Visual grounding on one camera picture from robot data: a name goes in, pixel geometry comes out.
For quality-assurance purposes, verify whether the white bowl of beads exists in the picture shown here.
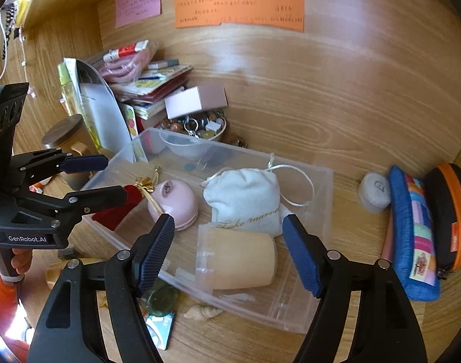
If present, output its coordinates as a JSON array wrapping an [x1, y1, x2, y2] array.
[[159, 109, 227, 160]]

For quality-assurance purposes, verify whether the pink round case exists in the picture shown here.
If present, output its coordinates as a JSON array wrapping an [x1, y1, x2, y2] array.
[[147, 179, 198, 231]]

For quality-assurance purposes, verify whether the fruit sticker sheet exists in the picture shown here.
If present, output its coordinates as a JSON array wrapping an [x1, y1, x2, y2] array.
[[119, 103, 138, 139]]

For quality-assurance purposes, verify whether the white round puck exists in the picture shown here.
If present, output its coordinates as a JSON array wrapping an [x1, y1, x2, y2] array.
[[357, 172, 391, 214]]

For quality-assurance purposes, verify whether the orange paper note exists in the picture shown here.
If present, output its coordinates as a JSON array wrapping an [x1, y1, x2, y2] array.
[[174, 0, 305, 32]]

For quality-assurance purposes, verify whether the blue foil packet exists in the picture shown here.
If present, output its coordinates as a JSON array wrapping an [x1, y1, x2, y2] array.
[[146, 312, 175, 351]]

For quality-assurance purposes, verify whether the pink bagged item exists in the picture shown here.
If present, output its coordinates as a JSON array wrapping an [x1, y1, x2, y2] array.
[[88, 39, 157, 83]]

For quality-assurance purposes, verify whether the white drawstring pouch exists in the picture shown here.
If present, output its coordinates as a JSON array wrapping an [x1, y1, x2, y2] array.
[[201, 153, 316, 239]]

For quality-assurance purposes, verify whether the left hand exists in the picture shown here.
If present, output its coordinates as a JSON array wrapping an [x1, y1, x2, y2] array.
[[11, 248, 32, 274]]

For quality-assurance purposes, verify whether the red velvet pouch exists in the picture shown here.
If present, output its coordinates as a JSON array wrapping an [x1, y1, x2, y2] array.
[[92, 185, 143, 231]]

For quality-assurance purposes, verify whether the blue patchwork pencil case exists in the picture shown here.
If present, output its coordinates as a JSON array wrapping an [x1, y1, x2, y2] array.
[[388, 165, 440, 302]]

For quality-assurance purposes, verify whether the brown lidded mug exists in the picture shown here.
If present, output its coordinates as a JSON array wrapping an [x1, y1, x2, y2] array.
[[41, 113, 102, 191]]

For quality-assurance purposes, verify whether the white pink small box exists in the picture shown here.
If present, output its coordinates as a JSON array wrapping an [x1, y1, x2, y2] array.
[[165, 84, 228, 120]]

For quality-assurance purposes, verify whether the small seashell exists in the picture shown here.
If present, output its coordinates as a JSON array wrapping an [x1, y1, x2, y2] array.
[[183, 305, 223, 321]]

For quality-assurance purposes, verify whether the clear plastic storage bin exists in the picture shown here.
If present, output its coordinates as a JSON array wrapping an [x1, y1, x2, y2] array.
[[87, 129, 334, 333]]

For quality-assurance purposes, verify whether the yellow sunscreen bottle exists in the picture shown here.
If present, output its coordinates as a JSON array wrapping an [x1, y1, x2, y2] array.
[[46, 258, 101, 290]]

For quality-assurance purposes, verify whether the black orange zip case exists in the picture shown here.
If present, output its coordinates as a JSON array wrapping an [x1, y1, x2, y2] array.
[[424, 163, 461, 280]]

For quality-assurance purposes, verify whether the white document folder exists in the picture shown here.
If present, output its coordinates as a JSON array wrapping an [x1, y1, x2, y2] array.
[[64, 57, 133, 162]]

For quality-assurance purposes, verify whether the white charging cable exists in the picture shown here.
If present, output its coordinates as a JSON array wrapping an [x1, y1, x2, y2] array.
[[0, 6, 12, 88]]

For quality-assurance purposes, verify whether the pink paper note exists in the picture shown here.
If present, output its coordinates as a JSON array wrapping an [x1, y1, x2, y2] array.
[[114, 0, 161, 28]]

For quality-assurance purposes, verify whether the green glass spray bottle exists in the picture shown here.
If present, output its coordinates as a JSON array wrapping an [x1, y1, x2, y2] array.
[[142, 279, 180, 317]]

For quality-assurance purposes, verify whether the stack of books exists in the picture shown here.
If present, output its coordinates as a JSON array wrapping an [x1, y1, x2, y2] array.
[[110, 65, 193, 120]]

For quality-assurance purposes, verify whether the beige tape roll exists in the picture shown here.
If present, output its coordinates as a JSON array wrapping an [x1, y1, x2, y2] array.
[[195, 224, 277, 292]]

